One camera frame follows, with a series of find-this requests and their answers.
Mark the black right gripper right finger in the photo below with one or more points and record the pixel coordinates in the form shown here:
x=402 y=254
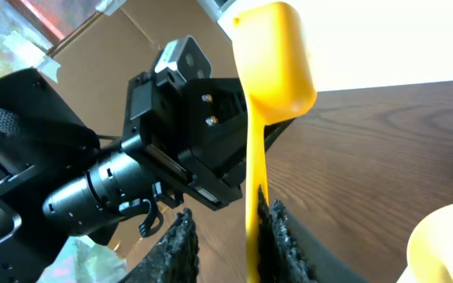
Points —
x=289 y=253

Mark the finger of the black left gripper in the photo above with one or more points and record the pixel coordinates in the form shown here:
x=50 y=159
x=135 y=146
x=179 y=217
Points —
x=272 y=132

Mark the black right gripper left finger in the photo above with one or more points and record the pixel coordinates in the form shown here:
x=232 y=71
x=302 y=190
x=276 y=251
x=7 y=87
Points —
x=174 y=258

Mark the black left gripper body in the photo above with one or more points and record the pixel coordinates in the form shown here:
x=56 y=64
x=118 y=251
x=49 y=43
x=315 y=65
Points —
x=190 y=135

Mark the yellow measuring scoop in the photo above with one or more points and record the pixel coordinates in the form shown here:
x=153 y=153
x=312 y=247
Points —
x=273 y=63

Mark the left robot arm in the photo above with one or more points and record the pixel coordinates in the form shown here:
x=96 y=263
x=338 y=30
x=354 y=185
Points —
x=57 y=180

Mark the pale yellow bowl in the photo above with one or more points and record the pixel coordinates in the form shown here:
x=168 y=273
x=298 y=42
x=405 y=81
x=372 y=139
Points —
x=430 y=249

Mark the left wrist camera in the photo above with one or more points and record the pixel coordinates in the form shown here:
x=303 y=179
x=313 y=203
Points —
x=185 y=58

